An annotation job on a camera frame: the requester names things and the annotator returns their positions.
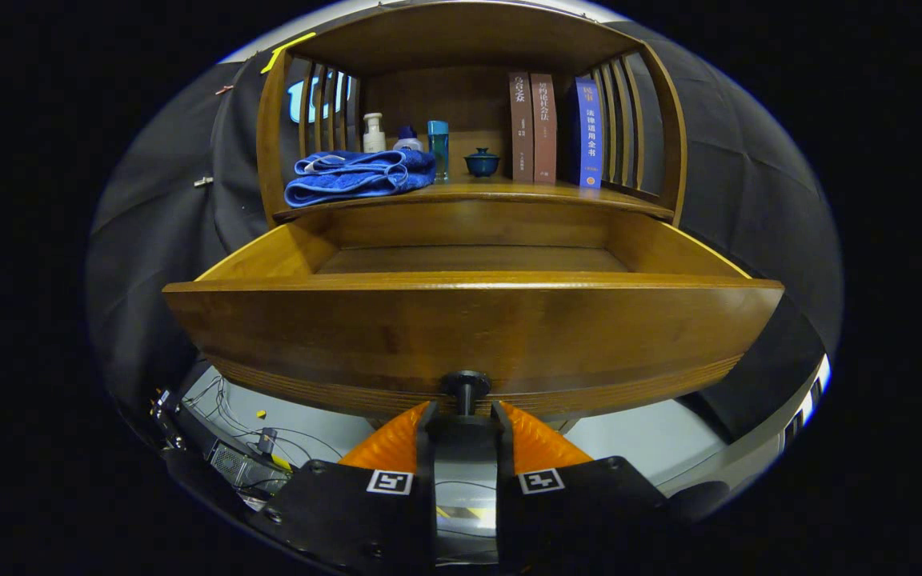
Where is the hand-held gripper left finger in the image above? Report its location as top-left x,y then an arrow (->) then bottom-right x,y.
257,400 -> 436,573

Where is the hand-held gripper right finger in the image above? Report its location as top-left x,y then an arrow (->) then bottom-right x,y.
493,400 -> 674,573

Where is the brown wooden drawer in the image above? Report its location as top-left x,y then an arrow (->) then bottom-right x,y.
162,200 -> 785,421

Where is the wooden countertop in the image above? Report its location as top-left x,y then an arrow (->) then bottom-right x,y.
273,176 -> 674,223

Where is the folded blue towel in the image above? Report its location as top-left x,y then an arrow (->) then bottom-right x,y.
284,149 -> 437,209

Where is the blue lidded tea cup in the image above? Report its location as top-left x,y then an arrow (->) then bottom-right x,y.
463,148 -> 501,178

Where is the clear blue bottle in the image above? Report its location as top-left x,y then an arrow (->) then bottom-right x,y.
427,121 -> 450,182

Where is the dark brown book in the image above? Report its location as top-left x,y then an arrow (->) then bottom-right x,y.
508,71 -> 535,183

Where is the blue book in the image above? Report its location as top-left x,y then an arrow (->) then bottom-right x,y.
569,75 -> 604,190

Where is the reddish brown book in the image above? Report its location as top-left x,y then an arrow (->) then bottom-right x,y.
530,73 -> 558,186

